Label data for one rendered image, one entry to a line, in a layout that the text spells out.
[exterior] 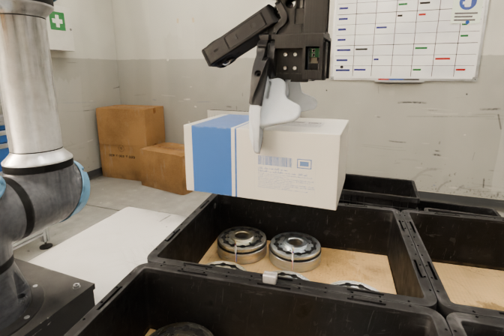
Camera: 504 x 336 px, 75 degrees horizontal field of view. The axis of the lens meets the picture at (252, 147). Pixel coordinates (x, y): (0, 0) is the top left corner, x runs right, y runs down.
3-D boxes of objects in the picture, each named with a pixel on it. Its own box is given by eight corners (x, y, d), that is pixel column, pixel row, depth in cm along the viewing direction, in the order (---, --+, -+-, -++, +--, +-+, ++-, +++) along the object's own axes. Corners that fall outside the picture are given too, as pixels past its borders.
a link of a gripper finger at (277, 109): (291, 147, 35) (304, 73, 38) (239, 142, 37) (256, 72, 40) (296, 157, 38) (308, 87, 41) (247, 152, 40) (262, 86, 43)
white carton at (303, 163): (186, 190, 45) (183, 124, 43) (223, 166, 56) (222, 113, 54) (336, 210, 39) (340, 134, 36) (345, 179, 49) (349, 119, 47)
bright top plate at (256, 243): (211, 249, 66) (211, 247, 66) (226, 226, 75) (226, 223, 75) (261, 255, 64) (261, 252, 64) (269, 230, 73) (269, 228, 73)
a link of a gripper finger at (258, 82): (258, 98, 37) (272, 34, 40) (244, 98, 37) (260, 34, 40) (268, 118, 41) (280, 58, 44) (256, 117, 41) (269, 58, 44)
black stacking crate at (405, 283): (148, 328, 52) (143, 263, 49) (216, 238, 80) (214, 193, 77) (427, 388, 42) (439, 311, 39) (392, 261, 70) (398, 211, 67)
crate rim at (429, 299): (142, 274, 49) (141, 260, 49) (214, 200, 78) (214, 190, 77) (439, 325, 40) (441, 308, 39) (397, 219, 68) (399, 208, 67)
